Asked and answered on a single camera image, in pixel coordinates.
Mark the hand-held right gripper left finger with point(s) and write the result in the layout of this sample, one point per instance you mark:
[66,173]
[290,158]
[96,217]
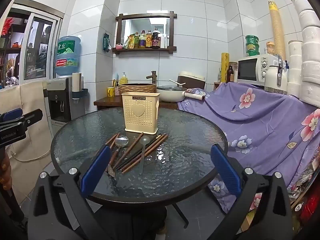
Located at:
[96,171]

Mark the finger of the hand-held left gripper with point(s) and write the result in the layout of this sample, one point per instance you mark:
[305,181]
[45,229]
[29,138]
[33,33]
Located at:
[33,117]
[11,114]

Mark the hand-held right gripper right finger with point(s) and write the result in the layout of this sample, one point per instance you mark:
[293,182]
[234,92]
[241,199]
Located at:
[225,170]

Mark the pile of chopsticks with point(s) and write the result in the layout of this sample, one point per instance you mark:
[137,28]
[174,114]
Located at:
[140,152]

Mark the cream plastic utensil holder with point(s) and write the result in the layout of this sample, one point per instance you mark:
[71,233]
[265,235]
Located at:
[140,115]

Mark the person's left hand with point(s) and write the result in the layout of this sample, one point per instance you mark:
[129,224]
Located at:
[5,172]

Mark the beige cloth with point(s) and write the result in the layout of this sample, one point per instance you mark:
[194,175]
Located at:
[30,120]

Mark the grey water dispenser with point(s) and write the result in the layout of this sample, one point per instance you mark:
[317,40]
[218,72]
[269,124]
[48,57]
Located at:
[60,100]

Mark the purple floral cloth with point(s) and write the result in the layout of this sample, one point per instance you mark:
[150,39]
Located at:
[250,120]

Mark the black table leg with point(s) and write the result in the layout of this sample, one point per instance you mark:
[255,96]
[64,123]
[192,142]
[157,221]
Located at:
[181,216]

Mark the sliding window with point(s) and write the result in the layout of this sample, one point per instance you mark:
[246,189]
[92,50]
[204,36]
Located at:
[40,47]

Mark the blue water jug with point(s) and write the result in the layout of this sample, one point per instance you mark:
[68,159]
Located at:
[68,55]

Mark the yellow cup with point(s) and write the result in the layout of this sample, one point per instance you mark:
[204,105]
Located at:
[110,91]

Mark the small patterned bottle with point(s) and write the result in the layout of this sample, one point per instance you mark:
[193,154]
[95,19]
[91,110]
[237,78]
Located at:
[117,91]

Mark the small wooden box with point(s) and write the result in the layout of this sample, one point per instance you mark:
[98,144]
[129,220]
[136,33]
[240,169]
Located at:
[217,86]

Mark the red artificial flower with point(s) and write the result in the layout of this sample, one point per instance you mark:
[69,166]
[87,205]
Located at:
[7,26]

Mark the woven pattern wash basin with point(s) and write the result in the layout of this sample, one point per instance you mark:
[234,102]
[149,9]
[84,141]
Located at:
[137,88]

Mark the cream pan with glass lid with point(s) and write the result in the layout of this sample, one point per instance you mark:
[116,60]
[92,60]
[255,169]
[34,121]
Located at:
[170,93]

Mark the yellow soap dispenser bottle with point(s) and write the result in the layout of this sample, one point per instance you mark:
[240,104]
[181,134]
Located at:
[123,80]

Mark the brown and cream rice cooker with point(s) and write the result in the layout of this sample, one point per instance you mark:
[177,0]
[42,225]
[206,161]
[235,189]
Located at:
[193,80]

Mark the brown glass bottle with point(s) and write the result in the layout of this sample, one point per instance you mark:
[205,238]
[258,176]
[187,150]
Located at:
[230,74]

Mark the white rice paddle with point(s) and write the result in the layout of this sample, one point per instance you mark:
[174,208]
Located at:
[176,82]

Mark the white kettle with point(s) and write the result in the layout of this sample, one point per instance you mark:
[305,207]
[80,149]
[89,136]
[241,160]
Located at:
[273,78]

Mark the white microwave oven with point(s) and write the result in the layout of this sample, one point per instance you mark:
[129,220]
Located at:
[252,68]

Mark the pink small bowl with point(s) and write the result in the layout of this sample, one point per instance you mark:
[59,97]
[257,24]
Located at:
[119,47]

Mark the bronze faucet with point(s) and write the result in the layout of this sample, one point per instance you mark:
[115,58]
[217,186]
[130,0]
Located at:
[153,76]

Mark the green yellow seasoning packet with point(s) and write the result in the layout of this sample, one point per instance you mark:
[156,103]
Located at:
[126,43]

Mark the green label bottle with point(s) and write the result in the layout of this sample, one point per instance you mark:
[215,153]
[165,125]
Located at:
[137,41]

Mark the jar with yellow lid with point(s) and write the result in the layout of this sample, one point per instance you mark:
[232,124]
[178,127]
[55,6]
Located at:
[270,48]

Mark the oil bottle with purple label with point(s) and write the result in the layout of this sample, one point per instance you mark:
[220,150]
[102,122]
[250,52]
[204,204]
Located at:
[142,40]

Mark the brown bottle with yellow label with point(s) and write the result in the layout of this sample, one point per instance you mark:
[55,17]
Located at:
[149,40]

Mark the white squeeze bottle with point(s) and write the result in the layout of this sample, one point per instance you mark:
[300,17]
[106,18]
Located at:
[166,42]
[162,42]

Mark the dark soy sauce bottle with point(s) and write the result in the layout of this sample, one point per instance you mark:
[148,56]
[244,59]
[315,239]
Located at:
[156,40]

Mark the tall stack of paper cups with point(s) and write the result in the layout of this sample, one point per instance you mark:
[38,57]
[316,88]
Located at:
[277,30]

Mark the teal plastic wall holder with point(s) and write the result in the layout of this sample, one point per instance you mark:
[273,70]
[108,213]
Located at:
[80,93]

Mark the green wall packet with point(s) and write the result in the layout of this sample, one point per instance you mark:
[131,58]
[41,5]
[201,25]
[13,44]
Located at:
[107,42]

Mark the wooden wall shelf with mirror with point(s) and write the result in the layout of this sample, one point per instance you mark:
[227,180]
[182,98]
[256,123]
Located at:
[145,50]

